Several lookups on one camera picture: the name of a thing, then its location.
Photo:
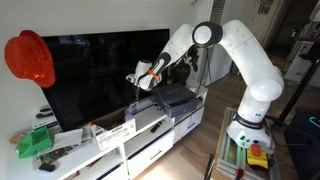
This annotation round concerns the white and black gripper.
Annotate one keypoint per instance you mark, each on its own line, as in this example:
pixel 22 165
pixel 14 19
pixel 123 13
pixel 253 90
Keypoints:
pixel 142 78

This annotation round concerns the white and purple box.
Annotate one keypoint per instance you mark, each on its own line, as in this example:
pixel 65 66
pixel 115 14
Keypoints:
pixel 113 128

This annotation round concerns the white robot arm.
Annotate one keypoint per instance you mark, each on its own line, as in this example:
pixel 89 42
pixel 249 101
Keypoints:
pixel 264 82

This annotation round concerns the dark purple gift box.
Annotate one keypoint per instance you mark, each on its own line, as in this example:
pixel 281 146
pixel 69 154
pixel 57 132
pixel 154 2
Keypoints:
pixel 175 99

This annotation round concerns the white router box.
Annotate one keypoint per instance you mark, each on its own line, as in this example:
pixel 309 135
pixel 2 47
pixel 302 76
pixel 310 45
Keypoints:
pixel 46 118

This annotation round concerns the yellow emergency stop box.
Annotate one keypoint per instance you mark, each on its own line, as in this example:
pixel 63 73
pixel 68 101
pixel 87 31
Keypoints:
pixel 256 156

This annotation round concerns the green potted plant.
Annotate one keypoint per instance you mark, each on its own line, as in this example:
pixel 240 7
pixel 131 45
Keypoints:
pixel 182 68

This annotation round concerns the black remote control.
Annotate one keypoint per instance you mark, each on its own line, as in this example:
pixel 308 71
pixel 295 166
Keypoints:
pixel 156 126

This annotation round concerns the black flat screen TV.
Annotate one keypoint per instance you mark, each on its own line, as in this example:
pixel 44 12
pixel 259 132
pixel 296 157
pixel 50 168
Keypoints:
pixel 91 72

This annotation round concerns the white paper sheet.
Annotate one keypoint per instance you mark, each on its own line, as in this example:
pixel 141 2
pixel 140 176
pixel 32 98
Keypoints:
pixel 68 138

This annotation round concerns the white TV cabinet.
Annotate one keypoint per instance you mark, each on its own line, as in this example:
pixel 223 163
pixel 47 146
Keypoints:
pixel 122 159

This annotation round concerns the red hat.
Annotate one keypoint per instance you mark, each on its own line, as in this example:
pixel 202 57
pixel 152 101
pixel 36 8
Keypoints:
pixel 28 57

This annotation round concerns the green plastic bin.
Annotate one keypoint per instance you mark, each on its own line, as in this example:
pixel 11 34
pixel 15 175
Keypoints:
pixel 34 142

